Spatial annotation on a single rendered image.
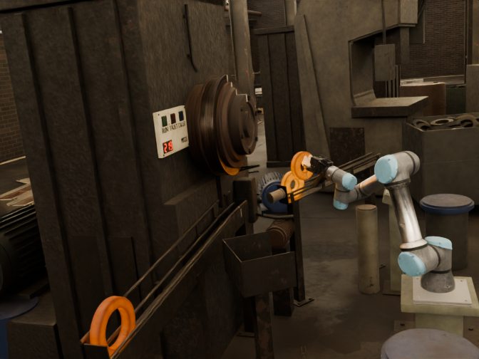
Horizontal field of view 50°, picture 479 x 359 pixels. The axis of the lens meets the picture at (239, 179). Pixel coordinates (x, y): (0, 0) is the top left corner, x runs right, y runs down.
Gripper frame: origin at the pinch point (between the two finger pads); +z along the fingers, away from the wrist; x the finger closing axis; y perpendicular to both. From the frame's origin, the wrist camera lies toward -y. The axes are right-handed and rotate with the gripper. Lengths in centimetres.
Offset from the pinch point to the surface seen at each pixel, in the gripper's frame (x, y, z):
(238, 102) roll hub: 49, 41, -4
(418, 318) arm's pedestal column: 2, -44, -87
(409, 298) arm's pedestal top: 4, -35, -81
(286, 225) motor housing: 12.8, -32.5, -6.0
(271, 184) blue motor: -93, -87, 125
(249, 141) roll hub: 41.5, 20.6, -3.8
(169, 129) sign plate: 86, 34, -6
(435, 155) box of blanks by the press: -168, -36, 21
